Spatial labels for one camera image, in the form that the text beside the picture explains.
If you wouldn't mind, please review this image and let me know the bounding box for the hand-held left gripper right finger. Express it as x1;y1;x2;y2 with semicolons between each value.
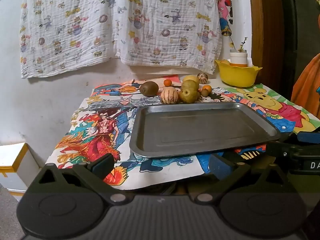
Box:
189;154;299;205

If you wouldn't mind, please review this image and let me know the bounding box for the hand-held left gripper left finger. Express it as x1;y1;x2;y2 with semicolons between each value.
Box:
26;153;134;205

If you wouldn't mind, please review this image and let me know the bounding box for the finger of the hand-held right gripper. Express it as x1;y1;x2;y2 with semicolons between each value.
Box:
296;131;320;144
265;140;304;162

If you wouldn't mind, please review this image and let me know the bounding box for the metal baking tray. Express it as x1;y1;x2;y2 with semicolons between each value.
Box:
129;102;282;158

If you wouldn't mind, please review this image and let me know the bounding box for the green pear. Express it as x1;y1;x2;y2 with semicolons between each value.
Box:
179;88;198;104

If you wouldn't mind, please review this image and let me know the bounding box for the olive brown kiwi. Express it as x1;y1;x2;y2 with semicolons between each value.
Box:
181;79;200;91

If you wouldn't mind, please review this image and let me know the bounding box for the large striped pepino melon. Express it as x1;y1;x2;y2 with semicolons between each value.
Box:
160;87;179;105

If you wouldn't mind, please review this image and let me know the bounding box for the dark brown kiwi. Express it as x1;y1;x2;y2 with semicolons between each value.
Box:
139;81;159;97

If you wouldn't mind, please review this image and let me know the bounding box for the colourful cartoon table cover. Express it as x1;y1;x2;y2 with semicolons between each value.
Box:
54;102;140;190

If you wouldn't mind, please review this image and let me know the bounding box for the orange cloth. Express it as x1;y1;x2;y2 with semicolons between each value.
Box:
291;52;320;120

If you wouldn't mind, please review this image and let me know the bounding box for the yellow plastic bowl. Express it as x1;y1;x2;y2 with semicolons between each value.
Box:
215;59;263;88

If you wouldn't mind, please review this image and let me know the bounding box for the white box with yellow tape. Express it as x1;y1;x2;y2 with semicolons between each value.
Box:
0;142;41;202

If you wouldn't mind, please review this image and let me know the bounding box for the white and orange jar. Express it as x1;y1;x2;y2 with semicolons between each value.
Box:
229;49;248;68

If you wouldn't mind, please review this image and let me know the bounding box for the thin budding twig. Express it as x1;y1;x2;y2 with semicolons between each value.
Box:
229;36;248;53

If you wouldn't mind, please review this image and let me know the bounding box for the printed white blanket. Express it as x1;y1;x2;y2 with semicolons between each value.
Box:
19;0;223;79

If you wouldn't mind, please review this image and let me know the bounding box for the wooden door frame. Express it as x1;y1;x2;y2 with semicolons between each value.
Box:
247;0;298;99

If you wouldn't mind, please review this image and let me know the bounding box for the cartoon wall poster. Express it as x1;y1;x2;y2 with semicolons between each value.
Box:
217;0;233;37

